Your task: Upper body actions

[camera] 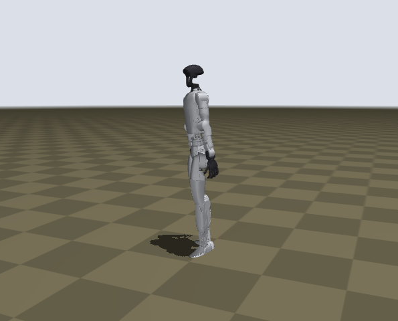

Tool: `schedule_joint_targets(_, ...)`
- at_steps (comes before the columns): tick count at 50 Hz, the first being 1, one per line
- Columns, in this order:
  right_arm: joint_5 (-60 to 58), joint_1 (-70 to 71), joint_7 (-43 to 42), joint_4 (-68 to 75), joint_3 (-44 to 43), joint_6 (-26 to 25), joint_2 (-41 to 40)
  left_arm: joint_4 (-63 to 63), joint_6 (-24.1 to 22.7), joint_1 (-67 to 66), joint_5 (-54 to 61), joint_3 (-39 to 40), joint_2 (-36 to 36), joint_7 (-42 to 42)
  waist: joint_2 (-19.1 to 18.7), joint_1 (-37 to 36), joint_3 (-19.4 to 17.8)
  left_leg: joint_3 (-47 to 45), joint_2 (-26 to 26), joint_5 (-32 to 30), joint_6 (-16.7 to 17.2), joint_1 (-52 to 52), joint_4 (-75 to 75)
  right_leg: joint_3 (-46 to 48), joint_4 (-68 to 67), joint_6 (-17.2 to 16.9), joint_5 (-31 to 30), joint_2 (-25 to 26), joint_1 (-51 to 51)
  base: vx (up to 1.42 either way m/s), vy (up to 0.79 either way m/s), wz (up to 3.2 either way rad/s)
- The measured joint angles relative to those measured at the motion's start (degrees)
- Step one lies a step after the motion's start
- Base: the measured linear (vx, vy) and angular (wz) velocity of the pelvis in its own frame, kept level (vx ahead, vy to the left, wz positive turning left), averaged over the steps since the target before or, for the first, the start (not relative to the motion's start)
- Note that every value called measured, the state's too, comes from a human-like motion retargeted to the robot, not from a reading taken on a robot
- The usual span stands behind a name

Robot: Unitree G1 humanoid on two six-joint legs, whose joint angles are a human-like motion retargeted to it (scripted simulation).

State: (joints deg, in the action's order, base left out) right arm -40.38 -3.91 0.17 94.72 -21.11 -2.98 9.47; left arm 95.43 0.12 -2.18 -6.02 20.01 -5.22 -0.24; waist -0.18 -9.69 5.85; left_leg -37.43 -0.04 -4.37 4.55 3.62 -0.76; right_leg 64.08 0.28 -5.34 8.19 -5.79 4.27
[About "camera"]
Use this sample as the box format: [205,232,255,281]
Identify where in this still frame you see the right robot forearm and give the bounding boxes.
[187,133,195,148]

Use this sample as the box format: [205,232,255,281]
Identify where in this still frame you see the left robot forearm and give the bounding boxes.
[201,121,215,157]

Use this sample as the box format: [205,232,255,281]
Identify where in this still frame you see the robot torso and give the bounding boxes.
[183,88,205,158]

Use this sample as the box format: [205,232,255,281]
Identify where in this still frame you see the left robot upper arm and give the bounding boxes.
[195,92,209,131]

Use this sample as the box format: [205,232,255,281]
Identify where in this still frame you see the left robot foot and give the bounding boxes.
[189,242,212,257]

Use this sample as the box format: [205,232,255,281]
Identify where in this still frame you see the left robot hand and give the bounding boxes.
[204,151,219,179]

